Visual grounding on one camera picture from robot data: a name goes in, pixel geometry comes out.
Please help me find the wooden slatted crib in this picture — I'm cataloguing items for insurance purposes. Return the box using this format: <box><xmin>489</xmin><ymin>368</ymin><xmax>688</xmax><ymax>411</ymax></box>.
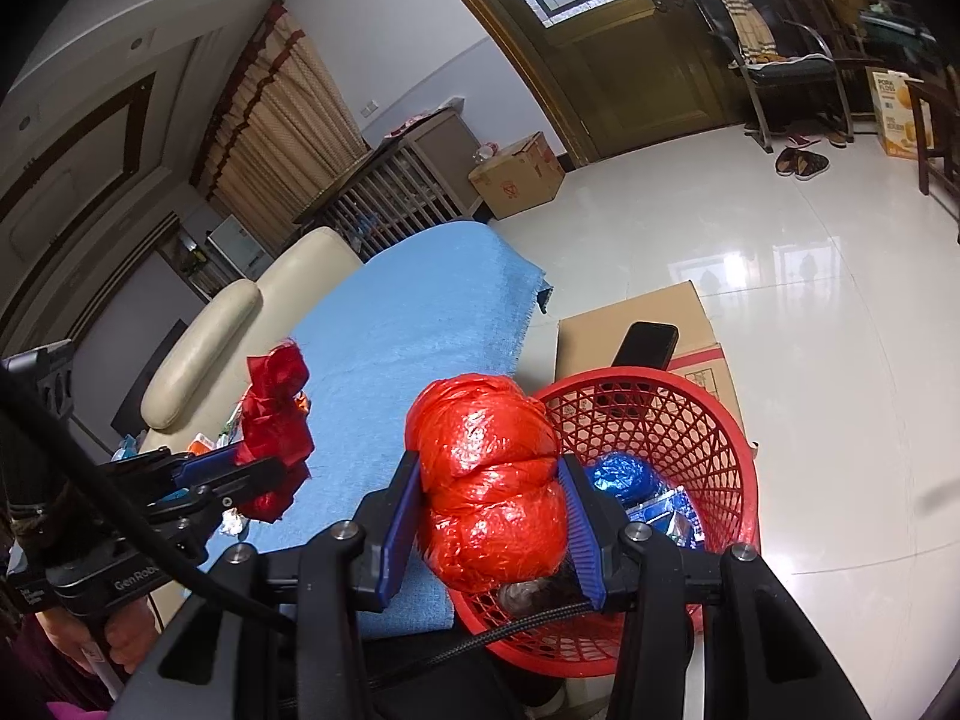
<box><xmin>296</xmin><ymin>109</ymin><xmax>485</xmax><ymax>260</ymax></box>

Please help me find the person's left hand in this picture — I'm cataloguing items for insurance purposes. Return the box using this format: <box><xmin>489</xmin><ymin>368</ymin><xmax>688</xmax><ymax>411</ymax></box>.
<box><xmin>34</xmin><ymin>592</ymin><xmax>162</xmax><ymax>680</ymax></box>

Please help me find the striped scarf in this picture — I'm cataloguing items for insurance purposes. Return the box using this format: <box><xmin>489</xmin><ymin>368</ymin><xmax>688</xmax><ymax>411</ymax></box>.
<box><xmin>709</xmin><ymin>0</ymin><xmax>785</xmax><ymax>65</ymax></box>

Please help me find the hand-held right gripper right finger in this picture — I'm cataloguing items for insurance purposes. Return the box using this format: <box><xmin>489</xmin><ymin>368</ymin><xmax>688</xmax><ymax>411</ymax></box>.
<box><xmin>555</xmin><ymin>454</ymin><xmax>871</xmax><ymax>720</ymax></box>

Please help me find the wooden glazed door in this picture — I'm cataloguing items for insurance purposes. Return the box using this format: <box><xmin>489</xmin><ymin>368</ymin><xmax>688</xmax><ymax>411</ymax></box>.
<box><xmin>409</xmin><ymin>0</ymin><xmax>826</xmax><ymax>166</ymax></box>

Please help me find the yellow printed box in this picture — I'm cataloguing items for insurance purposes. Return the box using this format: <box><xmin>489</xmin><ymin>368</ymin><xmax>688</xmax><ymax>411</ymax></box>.
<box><xmin>866</xmin><ymin>67</ymin><xmax>935</xmax><ymax>160</ymax></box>

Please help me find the beige leather sofa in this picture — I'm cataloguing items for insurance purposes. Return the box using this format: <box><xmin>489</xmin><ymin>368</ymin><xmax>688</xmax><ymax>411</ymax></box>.
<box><xmin>112</xmin><ymin>226</ymin><xmax>365</xmax><ymax>451</ymax></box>

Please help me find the beige curtain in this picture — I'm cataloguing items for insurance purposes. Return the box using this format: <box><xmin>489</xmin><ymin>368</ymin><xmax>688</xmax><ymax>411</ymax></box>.
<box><xmin>191</xmin><ymin>4</ymin><xmax>372</xmax><ymax>245</ymax></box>

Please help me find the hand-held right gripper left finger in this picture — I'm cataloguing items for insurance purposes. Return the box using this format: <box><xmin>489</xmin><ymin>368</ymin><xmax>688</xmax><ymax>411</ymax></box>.
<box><xmin>131</xmin><ymin>450</ymin><xmax>425</xmax><ymax>720</ymax></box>

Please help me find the black braided cable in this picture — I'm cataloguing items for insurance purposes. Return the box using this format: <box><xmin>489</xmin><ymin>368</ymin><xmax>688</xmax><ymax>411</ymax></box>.
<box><xmin>360</xmin><ymin>596</ymin><xmax>601</xmax><ymax>691</ymax></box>

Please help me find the cluttered dark side table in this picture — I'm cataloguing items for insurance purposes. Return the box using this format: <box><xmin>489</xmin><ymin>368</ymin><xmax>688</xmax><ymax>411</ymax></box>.
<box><xmin>855</xmin><ymin>4</ymin><xmax>946</xmax><ymax>76</ymax></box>

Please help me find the large cardboard box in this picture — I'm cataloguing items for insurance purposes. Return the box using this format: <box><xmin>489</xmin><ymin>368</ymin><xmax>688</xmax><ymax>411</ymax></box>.
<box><xmin>556</xmin><ymin>281</ymin><xmax>758</xmax><ymax>458</ymax></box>

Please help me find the black smartphone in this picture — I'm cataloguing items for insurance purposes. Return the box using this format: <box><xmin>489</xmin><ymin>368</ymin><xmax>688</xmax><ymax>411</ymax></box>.
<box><xmin>611</xmin><ymin>321</ymin><xmax>680</xmax><ymax>372</ymax></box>

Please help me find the red plastic basket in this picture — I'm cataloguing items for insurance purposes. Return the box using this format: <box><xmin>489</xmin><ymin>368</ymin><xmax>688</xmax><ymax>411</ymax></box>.
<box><xmin>448</xmin><ymin>366</ymin><xmax>760</xmax><ymax>680</ymax></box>

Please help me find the metal frame chair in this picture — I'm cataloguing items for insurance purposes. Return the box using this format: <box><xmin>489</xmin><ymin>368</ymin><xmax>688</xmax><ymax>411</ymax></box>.
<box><xmin>690</xmin><ymin>0</ymin><xmax>856</xmax><ymax>155</ymax></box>

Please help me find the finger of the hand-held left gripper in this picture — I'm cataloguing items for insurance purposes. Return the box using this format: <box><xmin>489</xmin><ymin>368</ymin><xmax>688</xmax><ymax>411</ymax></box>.
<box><xmin>101</xmin><ymin>444</ymin><xmax>245</xmax><ymax>496</ymax></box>
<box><xmin>154</xmin><ymin>461</ymin><xmax>308</xmax><ymax>541</ymax></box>

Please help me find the white standing air conditioner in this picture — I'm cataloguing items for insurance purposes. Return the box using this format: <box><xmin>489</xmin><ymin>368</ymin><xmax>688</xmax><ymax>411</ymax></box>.
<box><xmin>206</xmin><ymin>216</ymin><xmax>275</xmax><ymax>278</ymax></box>

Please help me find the round red plastic bag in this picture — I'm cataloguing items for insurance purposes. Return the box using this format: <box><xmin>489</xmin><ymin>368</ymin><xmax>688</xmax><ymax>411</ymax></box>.
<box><xmin>405</xmin><ymin>373</ymin><xmax>572</xmax><ymax>595</ymax></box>

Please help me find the wooden chair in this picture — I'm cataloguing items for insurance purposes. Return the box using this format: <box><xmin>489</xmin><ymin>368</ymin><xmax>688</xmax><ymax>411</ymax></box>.
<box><xmin>904</xmin><ymin>79</ymin><xmax>960</xmax><ymax>200</ymax></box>

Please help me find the blue plastic bag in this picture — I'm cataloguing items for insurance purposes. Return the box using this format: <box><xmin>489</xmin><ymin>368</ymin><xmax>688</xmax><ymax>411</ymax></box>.
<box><xmin>583</xmin><ymin>452</ymin><xmax>657</xmax><ymax>503</ymax></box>

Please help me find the small cardboard box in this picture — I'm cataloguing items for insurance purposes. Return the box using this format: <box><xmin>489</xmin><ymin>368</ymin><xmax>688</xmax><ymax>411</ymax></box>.
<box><xmin>469</xmin><ymin>131</ymin><xmax>566</xmax><ymax>221</ymax></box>

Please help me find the dark display cabinet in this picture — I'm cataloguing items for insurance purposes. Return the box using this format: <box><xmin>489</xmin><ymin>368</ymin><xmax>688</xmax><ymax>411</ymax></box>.
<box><xmin>161</xmin><ymin>221</ymin><xmax>226</xmax><ymax>301</ymax></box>

